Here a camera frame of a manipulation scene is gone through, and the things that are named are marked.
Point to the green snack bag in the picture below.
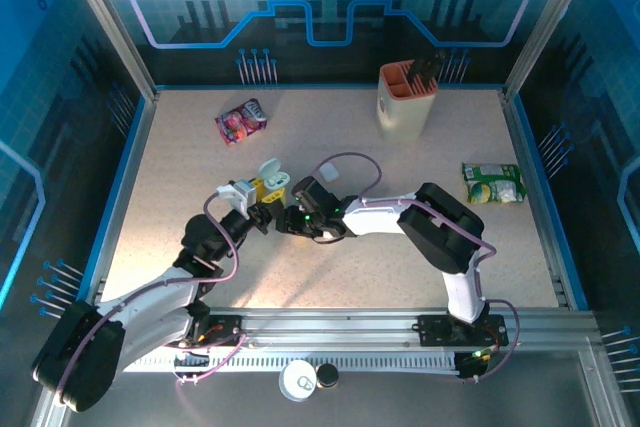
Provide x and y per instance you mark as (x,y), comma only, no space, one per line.
(492,184)

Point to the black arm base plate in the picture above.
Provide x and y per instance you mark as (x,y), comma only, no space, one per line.
(430,329)
(227,322)

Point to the cream knife block orange rim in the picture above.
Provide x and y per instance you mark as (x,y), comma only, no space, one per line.
(402,117)

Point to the white round lid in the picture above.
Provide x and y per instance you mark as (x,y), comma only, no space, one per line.
(298,381)

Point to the pink snack bag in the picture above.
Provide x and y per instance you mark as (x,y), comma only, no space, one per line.
(240,122)

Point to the large oval earbud charging case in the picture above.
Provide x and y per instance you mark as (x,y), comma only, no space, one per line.
(270,169)

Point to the black round cap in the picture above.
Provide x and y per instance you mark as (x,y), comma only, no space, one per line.
(327,376)

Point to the aluminium frame post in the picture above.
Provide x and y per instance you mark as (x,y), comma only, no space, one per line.
(107,22)
(550,19)

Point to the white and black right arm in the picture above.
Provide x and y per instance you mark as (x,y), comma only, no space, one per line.
(380,214)

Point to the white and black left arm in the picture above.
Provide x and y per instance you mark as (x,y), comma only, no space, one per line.
(155,297)

